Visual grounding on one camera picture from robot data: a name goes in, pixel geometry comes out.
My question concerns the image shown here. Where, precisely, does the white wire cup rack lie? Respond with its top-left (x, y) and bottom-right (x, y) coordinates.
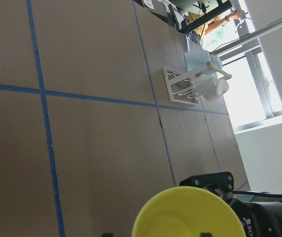
top-left (162, 61), bottom-right (232, 106)

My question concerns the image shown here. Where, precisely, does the aluminium frame post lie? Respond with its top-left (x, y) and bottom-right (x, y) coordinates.
top-left (211, 18), bottom-right (282, 55)

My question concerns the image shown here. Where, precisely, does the person in yellow shirt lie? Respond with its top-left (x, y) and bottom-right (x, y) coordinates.
top-left (192, 10), bottom-right (244, 40)

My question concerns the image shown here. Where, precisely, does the light blue plastic cup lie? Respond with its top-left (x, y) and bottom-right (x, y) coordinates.
top-left (184, 50), bottom-right (211, 71)

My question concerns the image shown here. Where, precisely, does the yellow plastic cup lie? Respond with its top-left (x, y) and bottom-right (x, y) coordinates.
top-left (132, 187), bottom-right (245, 237)

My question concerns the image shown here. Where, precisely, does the pale green plastic cup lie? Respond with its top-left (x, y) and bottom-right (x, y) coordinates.
top-left (195, 74), bottom-right (221, 95)

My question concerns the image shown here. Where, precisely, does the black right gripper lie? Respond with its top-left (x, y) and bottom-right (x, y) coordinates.
top-left (227, 193), bottom-right (282, 237)

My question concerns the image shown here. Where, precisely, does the pink plastic cup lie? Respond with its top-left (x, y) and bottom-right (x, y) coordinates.
top-left (203, 79), bottom-right (229, 103)

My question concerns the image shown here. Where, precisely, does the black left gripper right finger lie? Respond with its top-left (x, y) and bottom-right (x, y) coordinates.
top-left (200, 233), bottom-right (212, 237)

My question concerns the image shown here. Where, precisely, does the grey plastic cup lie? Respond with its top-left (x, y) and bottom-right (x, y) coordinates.
top-left (208, 54), bottom-right (223, 75)

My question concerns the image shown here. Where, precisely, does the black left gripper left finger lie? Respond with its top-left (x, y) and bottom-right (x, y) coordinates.
top-left (102, 233), bottom-right (113, 237)

